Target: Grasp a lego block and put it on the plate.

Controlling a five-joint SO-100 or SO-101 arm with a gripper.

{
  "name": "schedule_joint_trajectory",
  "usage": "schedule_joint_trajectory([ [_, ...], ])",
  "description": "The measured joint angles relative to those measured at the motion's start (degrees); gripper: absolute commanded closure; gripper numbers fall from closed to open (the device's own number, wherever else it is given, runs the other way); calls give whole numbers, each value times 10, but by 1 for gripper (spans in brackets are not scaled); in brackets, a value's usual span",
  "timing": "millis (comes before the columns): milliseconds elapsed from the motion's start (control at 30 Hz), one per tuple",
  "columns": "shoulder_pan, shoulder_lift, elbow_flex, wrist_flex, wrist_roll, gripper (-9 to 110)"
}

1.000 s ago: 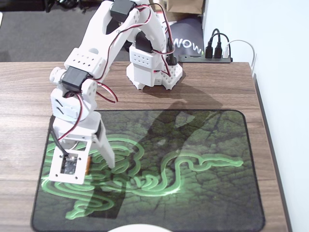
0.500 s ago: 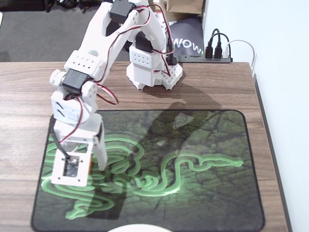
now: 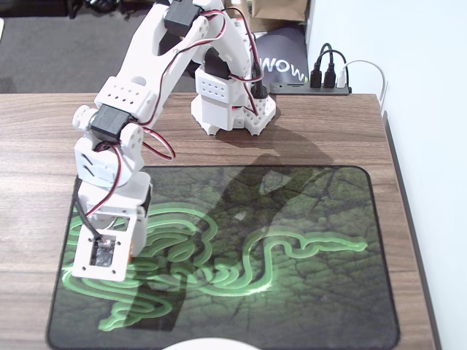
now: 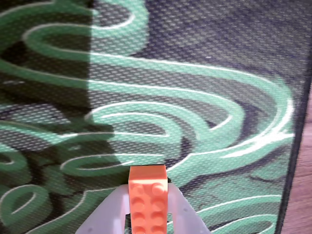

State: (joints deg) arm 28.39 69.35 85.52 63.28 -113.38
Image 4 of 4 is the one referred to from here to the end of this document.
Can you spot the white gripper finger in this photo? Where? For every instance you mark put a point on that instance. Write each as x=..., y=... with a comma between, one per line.
x=107, y=217
x=185, y=219

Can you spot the orange lego block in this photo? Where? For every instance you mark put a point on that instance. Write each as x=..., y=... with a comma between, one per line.
x=147, y=202

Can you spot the black green snake mouse mat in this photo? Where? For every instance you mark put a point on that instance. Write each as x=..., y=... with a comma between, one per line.
x=195, y=97

